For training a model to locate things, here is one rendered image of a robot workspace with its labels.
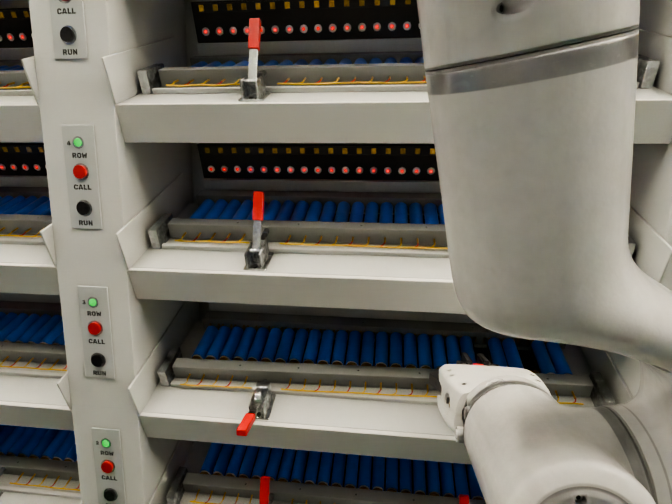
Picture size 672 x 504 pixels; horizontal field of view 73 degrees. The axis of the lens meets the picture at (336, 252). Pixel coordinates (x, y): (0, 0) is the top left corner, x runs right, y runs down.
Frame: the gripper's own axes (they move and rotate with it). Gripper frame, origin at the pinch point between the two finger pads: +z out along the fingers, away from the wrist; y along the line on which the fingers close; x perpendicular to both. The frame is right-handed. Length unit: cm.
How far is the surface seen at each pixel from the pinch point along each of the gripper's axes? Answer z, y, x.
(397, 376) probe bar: 4.0, -9.1, -2.7
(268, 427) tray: -1.0, -25.2, -8.7
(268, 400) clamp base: 0.2, -25.6, -5.7
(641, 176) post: 0.3, 18.0, 23.5
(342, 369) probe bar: 4.5, -16.5, -2.4
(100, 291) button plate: -3.8, -46.2, 8.0
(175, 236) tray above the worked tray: 2.3, -39.6, 15.1
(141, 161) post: -1.1, -42.6, 24.6
